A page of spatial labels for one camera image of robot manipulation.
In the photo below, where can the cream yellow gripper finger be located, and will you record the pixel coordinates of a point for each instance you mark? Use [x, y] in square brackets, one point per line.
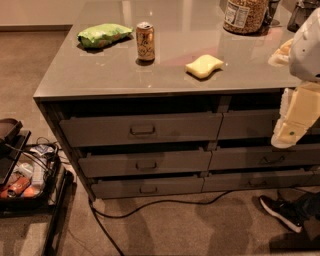
[299, 110]

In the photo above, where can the grey drawer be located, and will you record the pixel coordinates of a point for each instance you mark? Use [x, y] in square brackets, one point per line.
[140, 129]
[246, 124]
[261, 180]
[147, 187]
[145, 163]
[265, 156]

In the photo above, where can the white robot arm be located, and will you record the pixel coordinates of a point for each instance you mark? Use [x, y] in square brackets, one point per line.
[302, 53]

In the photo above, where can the grey drawer cabinet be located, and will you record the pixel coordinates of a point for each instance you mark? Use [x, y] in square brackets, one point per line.
[112, 81]

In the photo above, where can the dark stemmed glass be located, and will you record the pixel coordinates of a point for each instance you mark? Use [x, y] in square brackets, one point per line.
[270, 11]

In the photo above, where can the dark glass pitcher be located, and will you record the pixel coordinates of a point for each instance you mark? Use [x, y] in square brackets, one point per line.
[302, 10]

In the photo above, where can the large snack jar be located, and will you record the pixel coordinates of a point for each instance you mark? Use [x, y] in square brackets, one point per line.
[244, 16]

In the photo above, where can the yellow sponge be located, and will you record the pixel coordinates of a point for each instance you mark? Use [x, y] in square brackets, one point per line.
[203, 66]

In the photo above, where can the black sneaker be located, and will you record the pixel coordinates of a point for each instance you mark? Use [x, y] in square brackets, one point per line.
[283, 211]

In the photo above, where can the orange soda can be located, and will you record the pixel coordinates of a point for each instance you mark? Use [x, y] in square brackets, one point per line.
[145, 41]

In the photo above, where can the green chip bag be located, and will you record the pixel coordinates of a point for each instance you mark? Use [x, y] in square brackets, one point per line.
[102, 35]

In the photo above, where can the black cart with clutter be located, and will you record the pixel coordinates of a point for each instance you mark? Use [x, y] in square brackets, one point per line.
[34, 189]

